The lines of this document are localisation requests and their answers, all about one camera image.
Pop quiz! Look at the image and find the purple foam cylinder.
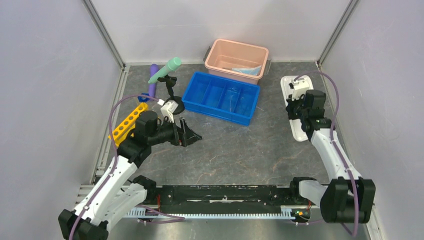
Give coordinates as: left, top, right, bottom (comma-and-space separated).
148, 63, 160, 99

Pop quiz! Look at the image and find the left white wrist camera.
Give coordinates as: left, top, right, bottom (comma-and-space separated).
157, 99, 179, 123

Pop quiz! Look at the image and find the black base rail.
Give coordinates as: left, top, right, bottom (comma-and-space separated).
142, 184, 312, 215

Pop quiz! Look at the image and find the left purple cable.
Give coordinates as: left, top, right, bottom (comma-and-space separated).
67, 94, 186, 240

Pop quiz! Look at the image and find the yellow test tube rack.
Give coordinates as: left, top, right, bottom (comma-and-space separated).
112, 102, 149, 147

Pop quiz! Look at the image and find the blue face mask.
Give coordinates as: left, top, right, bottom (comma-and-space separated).
231, 65, 262, 76

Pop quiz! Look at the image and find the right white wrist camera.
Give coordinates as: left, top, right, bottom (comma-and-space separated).
289, 78, 311, 101

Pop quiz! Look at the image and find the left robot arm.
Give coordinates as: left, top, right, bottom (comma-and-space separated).
58, 110, 202, 240

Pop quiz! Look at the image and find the pink plastic bin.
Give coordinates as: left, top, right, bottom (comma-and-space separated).
203, 38, 269, 85

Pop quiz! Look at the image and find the blue funnel with stem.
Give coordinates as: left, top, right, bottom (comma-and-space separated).
137, 93, 150, 103

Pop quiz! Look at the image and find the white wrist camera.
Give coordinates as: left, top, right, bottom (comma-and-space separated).
157, 99, 179, 123
289, 78, 311, 101

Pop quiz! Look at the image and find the green foam cylinder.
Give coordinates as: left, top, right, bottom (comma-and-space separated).
148, 57, 182, 84

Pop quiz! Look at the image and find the white plastic lid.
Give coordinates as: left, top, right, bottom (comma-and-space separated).
280, 75, 314, 142

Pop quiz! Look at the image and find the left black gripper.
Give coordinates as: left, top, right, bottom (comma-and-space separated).
148, 115, 202, 147

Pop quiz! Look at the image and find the blue divided plastic tray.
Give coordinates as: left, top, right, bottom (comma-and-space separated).
182, 71, 261, 126

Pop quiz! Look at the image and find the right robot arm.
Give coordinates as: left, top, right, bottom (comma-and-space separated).
286, 89, 376, 224

